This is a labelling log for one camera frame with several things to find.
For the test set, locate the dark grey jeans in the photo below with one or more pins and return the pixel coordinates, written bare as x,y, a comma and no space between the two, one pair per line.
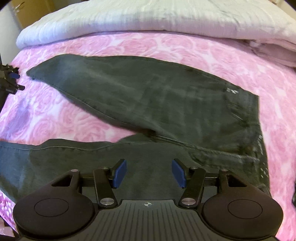
177,112

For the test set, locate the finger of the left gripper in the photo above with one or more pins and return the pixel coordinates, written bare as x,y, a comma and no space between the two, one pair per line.
13,72
16,87

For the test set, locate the pink floral blanket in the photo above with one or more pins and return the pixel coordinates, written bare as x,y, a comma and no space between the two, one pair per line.
40,113

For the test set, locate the mauve folded sheet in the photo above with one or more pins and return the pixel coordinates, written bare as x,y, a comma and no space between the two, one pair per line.
275,50

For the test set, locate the white striped quilt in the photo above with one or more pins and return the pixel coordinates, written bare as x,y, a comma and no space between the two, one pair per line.
246,20

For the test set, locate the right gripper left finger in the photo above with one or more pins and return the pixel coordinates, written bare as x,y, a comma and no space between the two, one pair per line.
107,179

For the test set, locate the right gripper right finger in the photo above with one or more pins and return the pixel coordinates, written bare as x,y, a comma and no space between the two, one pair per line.
191,179

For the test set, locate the wooden door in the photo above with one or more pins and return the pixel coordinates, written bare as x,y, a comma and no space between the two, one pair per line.
29,11

